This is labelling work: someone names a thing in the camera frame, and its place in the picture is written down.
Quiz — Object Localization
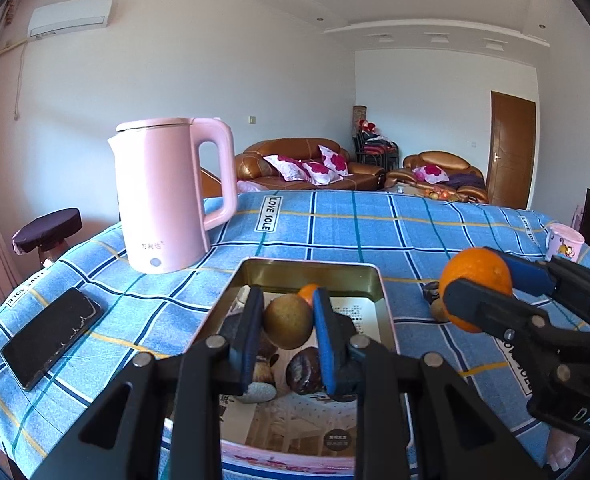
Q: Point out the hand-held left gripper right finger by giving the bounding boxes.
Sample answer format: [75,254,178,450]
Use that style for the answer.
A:
[312,287,552,480]

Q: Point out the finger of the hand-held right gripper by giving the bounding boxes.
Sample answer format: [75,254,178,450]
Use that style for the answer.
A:
[442,278,552,347]
[481,246,590,322]

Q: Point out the pink cartoon bucket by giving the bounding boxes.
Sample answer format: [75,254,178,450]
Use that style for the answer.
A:
[546,223,586,264]

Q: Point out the pink electric kettle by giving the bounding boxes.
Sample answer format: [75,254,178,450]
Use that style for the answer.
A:
[107,117,240,275]

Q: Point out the brown leather sofa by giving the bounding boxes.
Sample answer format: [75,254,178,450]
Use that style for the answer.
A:
[234,138,386,192]

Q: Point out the brown leather armchair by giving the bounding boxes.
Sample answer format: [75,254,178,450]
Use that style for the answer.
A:
[385,150,489,205]

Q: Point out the dark purple stool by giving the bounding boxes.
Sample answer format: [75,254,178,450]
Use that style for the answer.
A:
[12,208,84,267]

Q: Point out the brown wooden door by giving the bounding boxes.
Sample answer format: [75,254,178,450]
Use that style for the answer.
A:
[489,90,537,210]

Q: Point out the large orange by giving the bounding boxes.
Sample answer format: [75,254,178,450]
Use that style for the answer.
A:
[439,247,515,335]

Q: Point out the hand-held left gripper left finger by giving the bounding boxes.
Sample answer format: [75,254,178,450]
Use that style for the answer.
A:
[40,287,266,480]

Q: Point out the person's right hand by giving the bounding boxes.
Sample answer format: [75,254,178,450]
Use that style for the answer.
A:
[546,429,584,472]

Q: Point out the printed paper sheet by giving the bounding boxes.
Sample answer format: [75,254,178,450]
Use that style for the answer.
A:
[219,294,412,457]

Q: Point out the pink tin box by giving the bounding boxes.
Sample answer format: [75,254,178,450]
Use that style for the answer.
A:
[159,257,416,480]

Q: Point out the floral pillow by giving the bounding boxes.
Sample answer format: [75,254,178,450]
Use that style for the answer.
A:
[414,163,450,185]
[318,144,351,176]
[263,153,311,182]
[300,160,344,186]

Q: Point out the blue plaid tablecloth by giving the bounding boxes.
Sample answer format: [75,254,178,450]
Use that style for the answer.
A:
[0,189,590,480]

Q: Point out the kiwi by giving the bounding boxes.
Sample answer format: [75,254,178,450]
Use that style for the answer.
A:
[263,293,315,350]

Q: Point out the stacked dark chairs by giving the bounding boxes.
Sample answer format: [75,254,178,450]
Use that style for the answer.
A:
[355,129,400,170]

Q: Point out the black smartphone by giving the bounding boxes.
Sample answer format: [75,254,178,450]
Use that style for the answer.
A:
[0,287,104,392]

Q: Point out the coffee table with produce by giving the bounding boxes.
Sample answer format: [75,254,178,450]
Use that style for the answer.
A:
[396,184,464,204]

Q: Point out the white air conditioner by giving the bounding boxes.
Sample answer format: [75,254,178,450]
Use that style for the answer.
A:
[28,0,114,39]

